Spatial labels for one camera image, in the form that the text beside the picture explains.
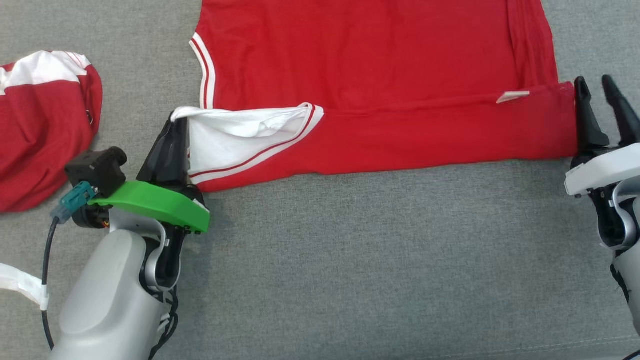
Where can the red basketball jersey white trim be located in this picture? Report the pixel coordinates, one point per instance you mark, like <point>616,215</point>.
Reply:
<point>375,60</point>

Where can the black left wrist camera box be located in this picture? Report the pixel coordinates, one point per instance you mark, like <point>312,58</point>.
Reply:
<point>97,167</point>

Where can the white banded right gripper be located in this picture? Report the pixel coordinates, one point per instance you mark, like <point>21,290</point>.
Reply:
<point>600,172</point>

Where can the teal left camera connector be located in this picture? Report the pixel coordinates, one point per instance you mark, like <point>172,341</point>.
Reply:
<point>75,200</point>

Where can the red shorts white waistband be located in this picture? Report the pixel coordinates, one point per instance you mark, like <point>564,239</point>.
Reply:
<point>40,135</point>

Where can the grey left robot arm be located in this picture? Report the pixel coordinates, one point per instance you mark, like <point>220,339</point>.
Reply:
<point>105,295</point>

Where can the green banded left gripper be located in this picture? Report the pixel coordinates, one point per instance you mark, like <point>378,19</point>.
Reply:
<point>155,202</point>

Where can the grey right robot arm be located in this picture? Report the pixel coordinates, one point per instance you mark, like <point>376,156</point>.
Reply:
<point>631,250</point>

